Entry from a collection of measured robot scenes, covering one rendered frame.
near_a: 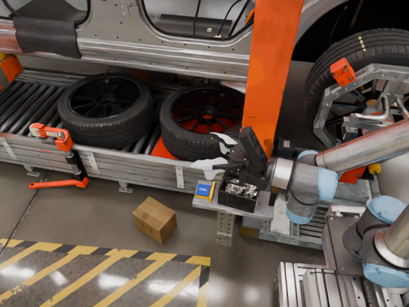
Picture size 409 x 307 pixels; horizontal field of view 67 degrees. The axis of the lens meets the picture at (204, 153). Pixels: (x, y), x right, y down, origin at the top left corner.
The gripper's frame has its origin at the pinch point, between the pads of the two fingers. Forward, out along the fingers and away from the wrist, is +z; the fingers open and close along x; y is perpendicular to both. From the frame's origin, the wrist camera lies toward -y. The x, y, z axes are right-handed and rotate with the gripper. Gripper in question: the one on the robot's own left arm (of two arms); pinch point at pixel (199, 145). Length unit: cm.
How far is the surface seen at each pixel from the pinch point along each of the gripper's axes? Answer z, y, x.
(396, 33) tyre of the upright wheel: -57, -9, 105
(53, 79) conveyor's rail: 183, 74, 132
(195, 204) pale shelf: 16, 74, 43
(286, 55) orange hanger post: -13, -7, 58
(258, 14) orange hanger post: -1, -21, 54
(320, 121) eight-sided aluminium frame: -35, 32, 82
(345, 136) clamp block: -45, 24, 60
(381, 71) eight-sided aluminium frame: -52, 1, 80
